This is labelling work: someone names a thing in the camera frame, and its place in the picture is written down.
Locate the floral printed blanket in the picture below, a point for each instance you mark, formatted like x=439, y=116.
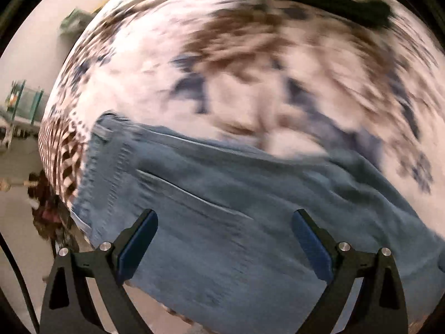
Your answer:
x=250, y=76

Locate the green cloth bundle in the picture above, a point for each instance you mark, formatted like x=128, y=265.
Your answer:
x=74, y=21

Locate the blue denim pants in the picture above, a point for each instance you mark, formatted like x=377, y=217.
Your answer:
x=229, y=222

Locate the dark patterned cloth pile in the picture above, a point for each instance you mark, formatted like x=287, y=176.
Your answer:
x=48, y=212

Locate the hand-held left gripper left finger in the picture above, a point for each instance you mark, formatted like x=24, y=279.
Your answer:
x=136, y=245

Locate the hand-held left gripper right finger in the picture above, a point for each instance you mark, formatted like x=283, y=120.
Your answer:
x=312, y=247

